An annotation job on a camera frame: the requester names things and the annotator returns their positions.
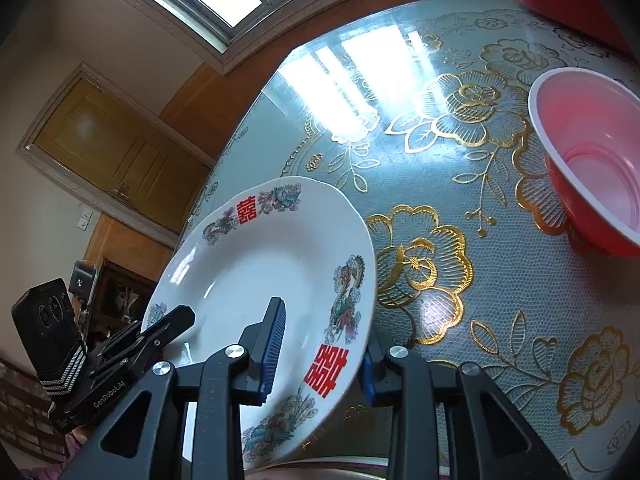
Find white plate red characters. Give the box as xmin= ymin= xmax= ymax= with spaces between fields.
xmin=142 ymin=177 xmax=376 ymax=470

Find dark wooden cabinet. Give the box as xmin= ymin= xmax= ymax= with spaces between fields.
xmin=85 ymin=259 xmax=156 ymax=350

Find wooden door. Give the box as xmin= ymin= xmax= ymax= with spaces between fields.
xmin=16 ymin=63 xmax=213 ymax=248

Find red plastic bowl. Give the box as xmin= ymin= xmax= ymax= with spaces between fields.
xmin=528 ymin=67 xmax=639 ymax=258

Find gold floral lace table mat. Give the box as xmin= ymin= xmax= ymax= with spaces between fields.
xmin=276 ymin=6 xmax=640 ymax=476

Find white wall light switch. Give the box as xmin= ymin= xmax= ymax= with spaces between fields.
xmin=77 ymin=208 xmax=93 ymax=231

